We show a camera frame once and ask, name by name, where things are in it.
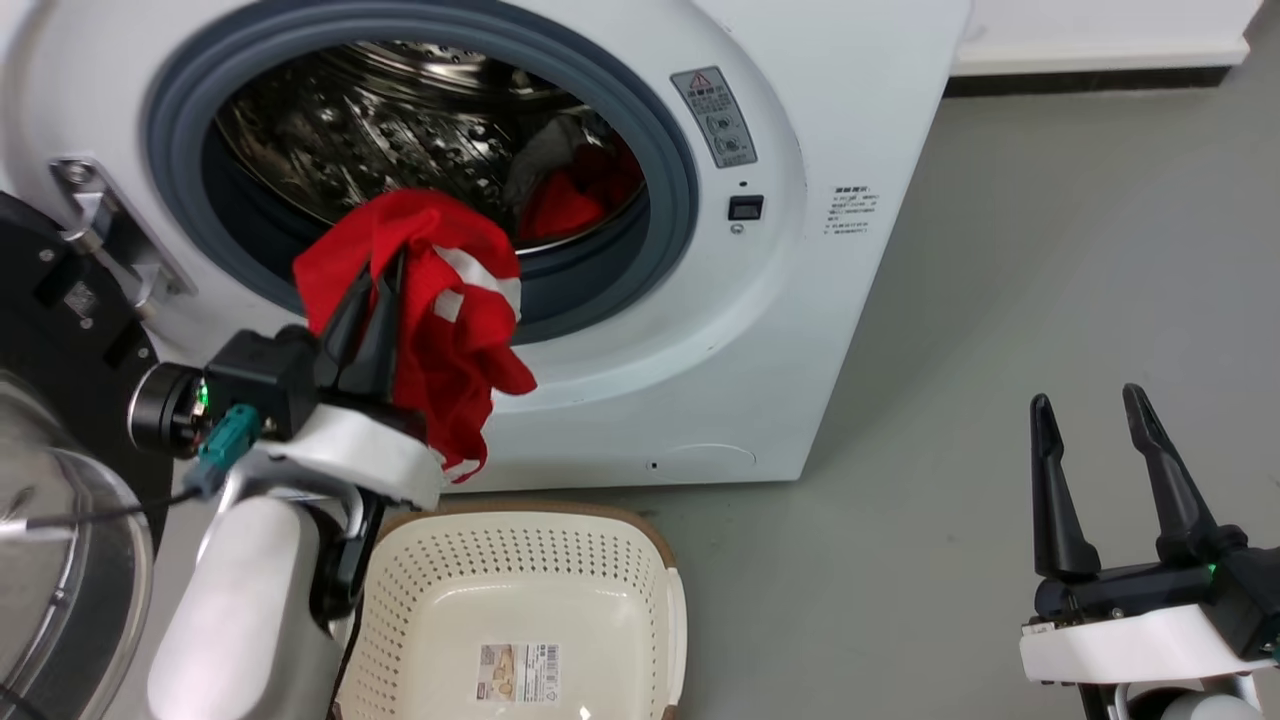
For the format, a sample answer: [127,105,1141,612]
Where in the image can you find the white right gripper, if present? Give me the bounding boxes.
[1019,383,1263,687]

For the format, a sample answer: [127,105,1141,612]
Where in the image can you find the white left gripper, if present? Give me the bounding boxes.
[268,250,447,512]

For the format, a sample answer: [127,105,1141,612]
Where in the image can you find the red garment with white stripes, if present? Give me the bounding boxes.
[292,188,539,485]

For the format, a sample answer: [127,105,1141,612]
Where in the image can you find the cream perforated laundry basket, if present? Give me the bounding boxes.
[331,502,689,720]

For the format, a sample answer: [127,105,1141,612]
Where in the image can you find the basket product sticker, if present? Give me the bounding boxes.
[475,641,562,704]

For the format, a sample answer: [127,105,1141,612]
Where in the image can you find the white front-loading washing machine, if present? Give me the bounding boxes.
[0,0,973,494]

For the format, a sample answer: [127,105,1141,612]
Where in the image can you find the stainless steel washer drum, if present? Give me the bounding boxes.
[214,40,647,255]

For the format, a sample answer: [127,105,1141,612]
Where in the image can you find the grey garment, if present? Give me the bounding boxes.
[503,113,613,207]

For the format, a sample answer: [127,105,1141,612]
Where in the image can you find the metal door hinge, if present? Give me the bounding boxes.
[49,156,197,321]

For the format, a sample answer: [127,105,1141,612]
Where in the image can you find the grey rubber door gasket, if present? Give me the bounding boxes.
[143,0,700,347]

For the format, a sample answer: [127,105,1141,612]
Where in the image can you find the open washer door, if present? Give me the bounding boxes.
[0,190,173,720]

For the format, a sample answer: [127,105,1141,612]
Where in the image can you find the grey warning label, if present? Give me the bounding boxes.
[670,66,759,170]

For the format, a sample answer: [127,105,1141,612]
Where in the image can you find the white and dark baseboard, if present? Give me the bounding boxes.
[944,0,1263,99]

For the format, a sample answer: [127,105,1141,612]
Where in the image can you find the teal cable connector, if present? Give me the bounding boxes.
[183,404,263,499]

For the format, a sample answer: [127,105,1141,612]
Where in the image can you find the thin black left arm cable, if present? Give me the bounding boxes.
[0,488,201,536]

